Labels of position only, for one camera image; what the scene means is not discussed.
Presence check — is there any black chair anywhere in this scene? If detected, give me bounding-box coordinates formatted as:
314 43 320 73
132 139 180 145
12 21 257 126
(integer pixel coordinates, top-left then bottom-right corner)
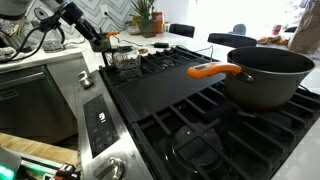
208 33 257 48
169 24 195 38

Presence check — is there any potted green plant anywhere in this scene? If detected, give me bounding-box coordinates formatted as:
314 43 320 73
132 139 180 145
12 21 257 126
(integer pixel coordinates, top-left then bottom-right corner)
131 0 156 38

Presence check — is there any small transparent glass kettle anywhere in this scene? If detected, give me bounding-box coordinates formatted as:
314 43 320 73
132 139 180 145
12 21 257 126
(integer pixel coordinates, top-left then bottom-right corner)
102 46 141 70

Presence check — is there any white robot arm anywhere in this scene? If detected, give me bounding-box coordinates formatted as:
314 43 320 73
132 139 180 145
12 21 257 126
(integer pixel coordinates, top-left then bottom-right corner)
0 0 101 46

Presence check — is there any stainless steel gas stove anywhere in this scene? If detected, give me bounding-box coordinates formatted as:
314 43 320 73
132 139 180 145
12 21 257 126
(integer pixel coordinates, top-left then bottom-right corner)
77 47 320 180

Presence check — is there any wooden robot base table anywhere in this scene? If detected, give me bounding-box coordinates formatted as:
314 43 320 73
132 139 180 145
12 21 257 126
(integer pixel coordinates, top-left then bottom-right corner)
0 133 78 165

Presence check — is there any stainless steel dishwasher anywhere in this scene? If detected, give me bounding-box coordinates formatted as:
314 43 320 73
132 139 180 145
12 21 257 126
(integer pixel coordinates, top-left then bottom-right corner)
0 65 77 144

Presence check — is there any large grey pot orange handle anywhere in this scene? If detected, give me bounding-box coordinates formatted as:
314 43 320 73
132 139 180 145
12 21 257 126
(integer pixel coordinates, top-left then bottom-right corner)
187 47 315 112

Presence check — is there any small grey pot orange handle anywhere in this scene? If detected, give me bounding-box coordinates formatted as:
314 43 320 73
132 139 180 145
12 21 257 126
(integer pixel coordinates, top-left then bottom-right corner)
90 31 119 52

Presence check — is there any white kitchen cabinet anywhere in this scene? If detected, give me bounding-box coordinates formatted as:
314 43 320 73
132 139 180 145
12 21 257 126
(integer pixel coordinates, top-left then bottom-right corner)
47 57 88 115

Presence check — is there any brown paper bag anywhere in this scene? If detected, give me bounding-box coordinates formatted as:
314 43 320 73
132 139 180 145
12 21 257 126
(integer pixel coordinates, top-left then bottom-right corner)
288 0 320 54

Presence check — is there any round brown coaster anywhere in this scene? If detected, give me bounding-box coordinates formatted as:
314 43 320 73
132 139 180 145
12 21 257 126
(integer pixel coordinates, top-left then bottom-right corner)
138 48 148 54

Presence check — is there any striped dish cloth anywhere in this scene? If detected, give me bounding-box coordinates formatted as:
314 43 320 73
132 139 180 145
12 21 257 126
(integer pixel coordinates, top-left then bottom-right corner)
0 47 16 60

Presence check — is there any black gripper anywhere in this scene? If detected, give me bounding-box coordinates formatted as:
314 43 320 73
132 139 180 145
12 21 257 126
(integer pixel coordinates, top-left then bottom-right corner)
68 4 99 44

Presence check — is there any large electric glass kettle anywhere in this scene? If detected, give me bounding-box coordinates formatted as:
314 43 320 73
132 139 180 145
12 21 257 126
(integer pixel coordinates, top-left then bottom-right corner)
39 28 65 53

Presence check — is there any orange juice bottle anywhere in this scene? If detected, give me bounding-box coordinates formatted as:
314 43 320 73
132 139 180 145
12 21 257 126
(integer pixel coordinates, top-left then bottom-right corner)
152 12 164 34

